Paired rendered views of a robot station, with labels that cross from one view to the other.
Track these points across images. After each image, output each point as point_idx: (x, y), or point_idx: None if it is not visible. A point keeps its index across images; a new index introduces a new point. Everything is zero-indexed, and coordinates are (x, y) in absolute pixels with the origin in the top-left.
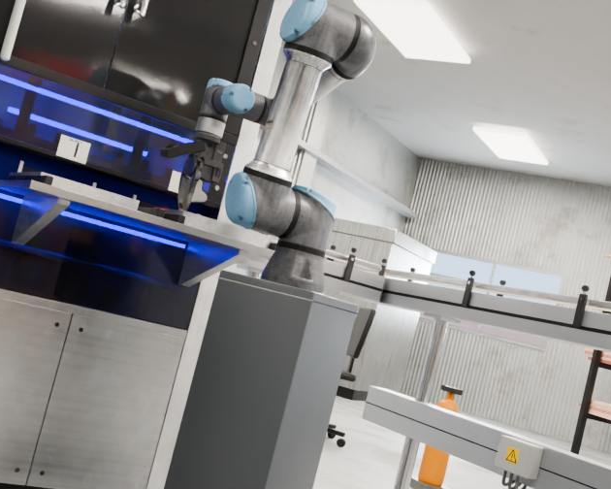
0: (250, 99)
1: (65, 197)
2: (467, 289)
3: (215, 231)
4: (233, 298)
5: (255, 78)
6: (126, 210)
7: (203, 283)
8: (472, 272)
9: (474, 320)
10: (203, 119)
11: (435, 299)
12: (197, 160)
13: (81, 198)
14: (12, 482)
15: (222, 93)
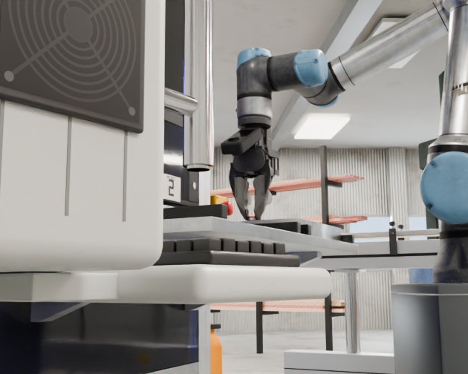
0: (326, 67)
1: (240, 233)
2: (393, 239)
3: (316, 236)
4: None
5: None
6: (280, 232)
7: None
8: (394, 222)
9: (411, 266)
10: (255, 100)
11: (351, 254)
12: (265, 152)
13: (251, 229)
14: None
15: (296, 63)
